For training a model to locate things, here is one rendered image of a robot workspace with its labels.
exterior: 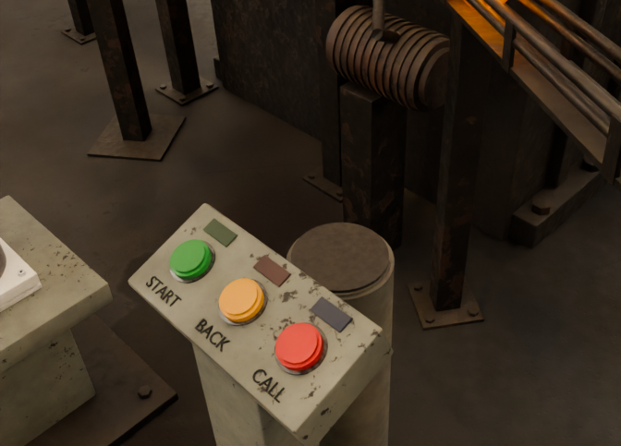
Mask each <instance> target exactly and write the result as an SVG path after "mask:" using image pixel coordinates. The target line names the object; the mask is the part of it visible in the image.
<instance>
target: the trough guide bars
mask: <svg viewBox="0 0 621 446"><path fill-rule="evenodd" d="M440 1H441V2H442V3H443V4H444V5H445V0H440ZM466 1H467V2H468V3H469V4H470V5H471V6H472V7H473V8H474V9H475V10H476V11H477V12H479V13H480V14H481V15H482V16H483V17H484V18H485V19H486V20H487V21H488V22H489V23H490V24H491V25H492V26H493V27H494V28H495V29H496V30H497V31H498V32H499V33H500V34H501V35H502V36H503V37H504V47H503V57H502V68H503V69H504V70H505V71H506V73H507V74H509V68H510V67H513V65H514V55H515V49H516V50H517V51H518V52H519V53H520V54H522V55H523V56H524V57H525V58H526V59H527V60H528V61H529V62H530V63H531V64H532V65H533V66H534V67H535V68H536V69H537V70H538V71H539V72H540V73H541V74H542V75H543V76H544V77H545V78H546V79H547V80H548V81H549V82H550V83H551V84H552V85H553V86H554V87H555V88H556V89H557V90H558V91H559V92H560V93H561V94H562V95H563V96H564V97H566V98H567V99H568V100H569V101H570V102H571V103H572V104H573V105H574V106H575V107H576V108H577V109H578V110H579V111H580V112H581V113H582V114H583V115H584V116H585V117H586V118H587V119H588V120H589V121H590V122H591V123H592V124H593V125H594V126H595V127H596V128H597V129H598V130H599V131H600V132H601V133H602V134H603V135H604V136H605V137H606V138H607V140H606V145H605V150H604V155H603V164H602V169H601V174H602V175H603V177H604V178H605V179H606V180H607V181H608V182H609V183H610V184H611V185H612V186H613V185H614V181H615V178H618V177H619V176H620V172H621V107H620V106H619V105H618V104H617V103H616V102H614V101H613V100H612V99H611V98H610V97H609V96H607V95H606V94H605V93H604V92H603V91H602V90H601V89H599V88H598V87H597V86H596V85H595V84H594V83H593V82H591V81H590V80H589V79H588V78H587V77H586V76H584V75H583V74H582V73H581V72H580V71H579V70H578V69H576V68H575V67H574V66H573V65H572V64H571V63H569V62H568V61H567V60H572V58H573V53H574V47H575V48H576V49H577V50H578V51H580V52H581V53H582V54H583V55H585V56H586V57H587V58H588V59H589V60H591V61H592V63H593V64H594V65H596V66H597V67H598V68H600V69H601V70H602V71H603V72H604V73H606V74H607V75H608V76H609V77H610V78H612V79H613V80H614V81H615V82H617V83H618V84H619V85H620V86H621V69H620V68H619V67H618V66H616V65H615V64H614V63H612V62H611V61H610V60H609V59H607V58H606V57H605V56H604V55H602V54H601V53H599V52H598V51H597V50H596V49H594V48H593V47H592V46H591V45H589V44H588V43H587V42H585V41H584V40H583V39H581V38H580V37H579V36H578V35H577V34H576V33H577V30H578V31H579V32H580V33H581V34H583V35H584V36H585V37H586V38H588V39H589V40H590V41H592V42H593V43H594V44H596V45H597V46H598V47H600V48H601V49H602V50H603V51H605V52H606V53H607V54H609V55H610V56H611V57H613V58H614V60H616V61H617V62H618V63H619V64H621V47H619V46H618V45H616V44H615V43H614V42H612V41H611V40H609V39H608V38H607V37H605V36H604V35H603V34H601V33H600V32H599V31H597V30H596V29H595V28H593V27H592V26H591V25H590V24H588V23H587V22H586V21H584V20H583V19H582V18H580V17H579V16H577V15H576V14H575V13H573V12H572V11H571V10H569V9H568V8H567V7H565V6H563V5H562V4H561V3H559V2H558V1H557V0H539V1H540V2H542V3H543V4H544V5H546V6H547V7H548V8H550V9H551V10H552V11H553V12H555V14H556V15H558V16H559V17H560V18H562V19H563V20H564V21H565V23H564V24H563V23H562V22H561V21H559V20H558V19H557V18H555V17H554V16H553V15H552V14H550V13H549V12H548V11H547V10H545V9H544V8H543V7H541V6H540V5H539V4H537V3H536V2H535V1H534V0H518V1H519V2H520V3H521V4H522V5H523V6H525V7H526V8H527V9H528V10H529V11H531V12H532V13H533V14H534V15H536V16H537V17H538V18H539V19H541V20H542V21H543V22H544V23H545V24H547V25H548V26H549V27H550V28H551V29H553V30H554V31H555V32H556V33H558V34H559V35H560V36H561V37H562V43H561V50H560V54H559V53H558V52H557V51H556V50H555V49H554V48H553V47H552V46H551V45H550V44H549V43H547V42H546V41H545V40H544V39H543V38H542V37H541V36H539V35H538V34H537V33H536V32H535V31H534V30H532V29H531V28H530V27H529V26H528V25H527V24H526V23H524V22H523V21H522V20H521V19H520V18H519V17H517V16H516V15H515V14H514V13H513V12H512V11H511V10H509V9H508V8H507V7H506V6H505V5H504V4H502V3H501V2H500V1H499V0H483V1H484V2H485V3H486V4H487V5H488V6H490V7H491V8H492V9H493V10H494V11H495V12H496V13H497V14H498V15H499V16H500V17H501V18H503V19H504V20H505V23H504V22H503V21H502V20H501V19H500V18H499V17H497V16H496V15H495V14H494V13H493V12H492V11H491V10H490V9H489V8H488V7H487V6H486V5H485V4H484V3H483V2H482V1H481V0H466ZM517 32H518V33H519V34H520V35H521V36H522V37H523V38H524V39H525V40H527V41H528V42H529V43H530V44H531V45H532V46H533V47H534V48H535V49H536V50H537V51H539V52H540V53H541V54H542V55H543V56H544V57H545V58H546V59H547V60H548V61H549V62H551V63H552V64H553V65H554V66H555V67H556V68H557V69H558V70H559V71H560V72H561V73H563V74H564V75H565V76H566V77H567V78H568V79H569V80H570V81H571V82H572V83H574V84H575V85H576V86H577V87H578V88H579V89H580V90H581V91H582V92H583V93H584V94H586V95H587V96H588V97H589V98H590V99H591V100H592V101H593V102H594V103H595V104H596V105H598V106H599V107H600V108H601V109H602V110H603V111H604V112H605V113H606V114H607V115H608V116H610V117H611V120H610V121H609V120H608V119H607V118H606V117H605V116H604V115H602V114H601V113H600V112H599V111H598V110H597V109H596V108H595V107H594V106H593V105H592V104H591V103H590V102H588V101H587V100H586V99H585V98H584V97H583V96H582V95H581V94H580V93H579V92H578V91H577V90H575V89H574V88H573V87H572V86H571V85H570V84H569V83H568V82H567V81H566V80H565V79H564V78H563V77H561V76H560V75H559V74H558V73H557V72H556V71H555V70H554V69H553V68H552V67H551V66H550V65H549V64H547V63H546V62H545V61H544V60H543V59H542V58H541V57H540V56H539V55H538V54H537V53H536V52H535V51H533V50H532V49H531V48H530V47H529V46H528V45H527V44H526V43H525V42H524V41H523V40H522V39H520V38H519V37H518V36H517ZM566 59H567V60H566Z"/></svg>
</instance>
